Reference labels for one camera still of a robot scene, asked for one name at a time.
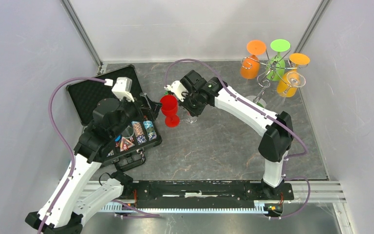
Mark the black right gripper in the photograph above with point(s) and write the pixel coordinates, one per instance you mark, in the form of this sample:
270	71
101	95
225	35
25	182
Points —
193	112

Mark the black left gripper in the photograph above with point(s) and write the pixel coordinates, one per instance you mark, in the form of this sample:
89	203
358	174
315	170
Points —
151	107

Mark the red plastic wine glass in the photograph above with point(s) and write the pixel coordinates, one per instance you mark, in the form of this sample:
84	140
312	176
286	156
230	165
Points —
169	110

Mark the clear wine glass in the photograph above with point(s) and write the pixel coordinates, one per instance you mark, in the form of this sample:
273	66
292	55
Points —
293	81
189	118

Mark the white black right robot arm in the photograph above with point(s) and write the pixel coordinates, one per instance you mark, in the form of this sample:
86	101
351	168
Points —
273	128

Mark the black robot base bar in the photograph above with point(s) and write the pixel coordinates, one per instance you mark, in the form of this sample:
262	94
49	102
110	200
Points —
197	194

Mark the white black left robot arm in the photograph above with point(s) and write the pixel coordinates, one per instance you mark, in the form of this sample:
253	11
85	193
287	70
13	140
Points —
63	213

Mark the orange plastic wine glass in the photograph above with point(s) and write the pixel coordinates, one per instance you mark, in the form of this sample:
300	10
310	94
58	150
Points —
250	65

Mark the green plastic wine glass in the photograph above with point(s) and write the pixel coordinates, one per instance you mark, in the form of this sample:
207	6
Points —
276	65

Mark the yellow plastic wine glass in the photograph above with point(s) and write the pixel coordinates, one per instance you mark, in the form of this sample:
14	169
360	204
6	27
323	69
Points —
296	61

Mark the orange poker chip row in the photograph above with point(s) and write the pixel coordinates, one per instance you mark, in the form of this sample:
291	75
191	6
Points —
139	133

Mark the blue poker chip row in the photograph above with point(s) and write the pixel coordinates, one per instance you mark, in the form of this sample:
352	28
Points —
150	129

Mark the clear round dealer button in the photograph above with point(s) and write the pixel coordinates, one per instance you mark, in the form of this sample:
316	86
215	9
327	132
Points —
128	132

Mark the triangular red dice holder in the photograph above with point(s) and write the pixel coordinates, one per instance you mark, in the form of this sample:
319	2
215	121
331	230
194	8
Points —
125	144

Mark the black poker chip case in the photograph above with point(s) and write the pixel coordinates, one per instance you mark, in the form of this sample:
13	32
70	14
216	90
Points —
99	112

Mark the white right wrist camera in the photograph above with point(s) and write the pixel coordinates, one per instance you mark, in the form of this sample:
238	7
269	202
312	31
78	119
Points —
177	89

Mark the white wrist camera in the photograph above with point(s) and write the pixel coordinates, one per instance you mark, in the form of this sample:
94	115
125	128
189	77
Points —
122	89
177	89

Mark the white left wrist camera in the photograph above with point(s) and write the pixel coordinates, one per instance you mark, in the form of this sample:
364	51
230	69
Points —
122	89

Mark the chrome wire glass rack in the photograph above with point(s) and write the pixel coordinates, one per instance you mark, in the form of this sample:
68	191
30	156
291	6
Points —
264	83

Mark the aluminium frame rail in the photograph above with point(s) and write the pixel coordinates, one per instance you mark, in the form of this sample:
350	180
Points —
72	14

